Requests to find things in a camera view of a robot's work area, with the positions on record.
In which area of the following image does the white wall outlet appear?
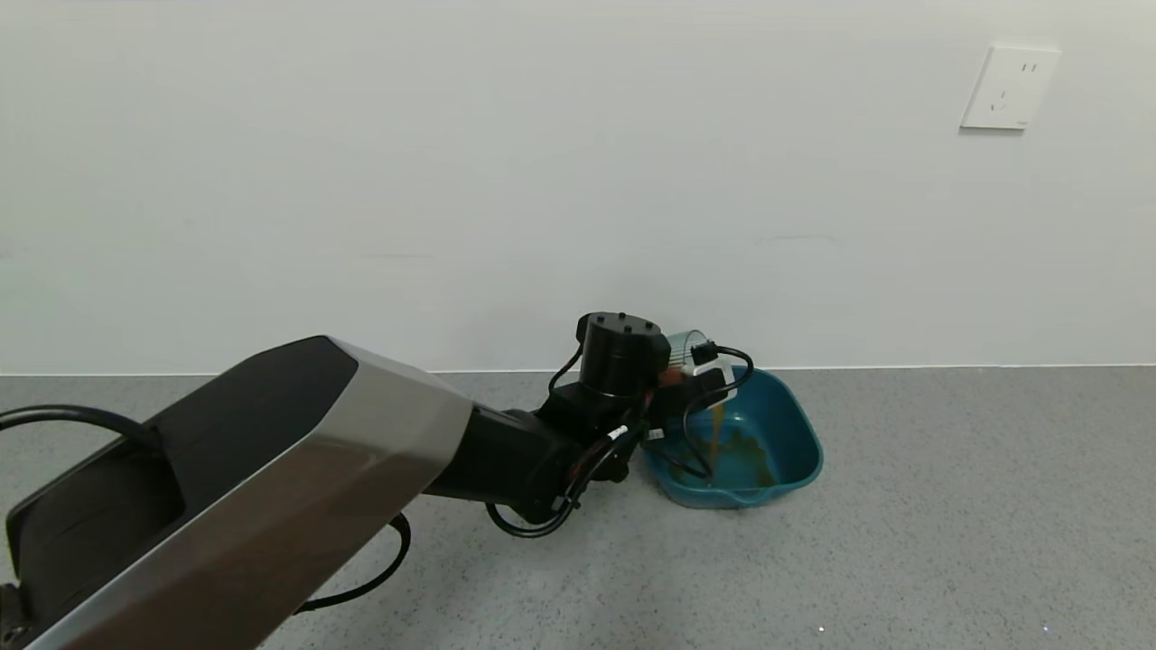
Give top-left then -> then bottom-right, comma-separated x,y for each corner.
959,45 -> 1060,132

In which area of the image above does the thin black camera cable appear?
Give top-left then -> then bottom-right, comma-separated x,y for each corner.
486,341 -> 755,540

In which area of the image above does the orange brown liquid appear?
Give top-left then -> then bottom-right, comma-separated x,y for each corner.
664,366 -> 778,488

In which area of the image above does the silver white wrist camera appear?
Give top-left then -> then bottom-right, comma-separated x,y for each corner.
691,343 -> 734,380

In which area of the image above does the teal plastic basin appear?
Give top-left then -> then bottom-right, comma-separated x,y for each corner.
639,365 -> 824,509

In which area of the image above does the translucent blue ribbed cup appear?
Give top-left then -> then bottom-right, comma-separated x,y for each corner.
664,330 -> 714,380

